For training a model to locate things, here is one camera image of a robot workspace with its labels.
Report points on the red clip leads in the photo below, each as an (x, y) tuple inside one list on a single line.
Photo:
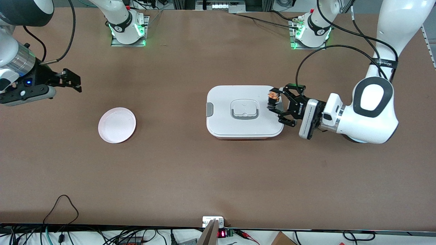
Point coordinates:
[(247, 235)]

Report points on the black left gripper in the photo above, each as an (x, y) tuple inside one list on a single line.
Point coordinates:
[(301, 109)]

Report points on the white lidded lunch box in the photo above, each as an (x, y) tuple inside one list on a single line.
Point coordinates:
[(245, 126)]

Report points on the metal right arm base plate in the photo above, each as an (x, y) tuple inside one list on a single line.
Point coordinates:
[(144, 37)]

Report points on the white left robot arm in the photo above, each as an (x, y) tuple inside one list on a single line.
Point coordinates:
[(371, 115)]

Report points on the pink round plate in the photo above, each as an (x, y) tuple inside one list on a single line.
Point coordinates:
[(117, 125)]

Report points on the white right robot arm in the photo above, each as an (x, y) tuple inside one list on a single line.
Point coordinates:
[(122, 23)]

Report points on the orange push button switch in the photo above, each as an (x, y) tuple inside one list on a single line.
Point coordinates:
[(273, 97)]

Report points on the grey rack equipment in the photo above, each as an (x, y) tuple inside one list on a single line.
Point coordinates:
[(221, 6)]

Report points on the aluminium frame extrusion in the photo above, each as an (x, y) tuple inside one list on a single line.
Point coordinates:
[(428, 46)]

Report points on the aluminium bar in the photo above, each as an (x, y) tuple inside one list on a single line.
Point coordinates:
[(208, 236)]

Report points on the small white box device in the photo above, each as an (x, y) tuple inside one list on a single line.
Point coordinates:
[(207, 221)]

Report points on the brown cardboard box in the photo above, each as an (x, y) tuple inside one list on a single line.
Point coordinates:
[(282, 240)]

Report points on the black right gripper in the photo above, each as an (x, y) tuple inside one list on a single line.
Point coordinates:
[(40, 75)]

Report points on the red digit display module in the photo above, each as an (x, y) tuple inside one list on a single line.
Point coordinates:
[(222, 233)]

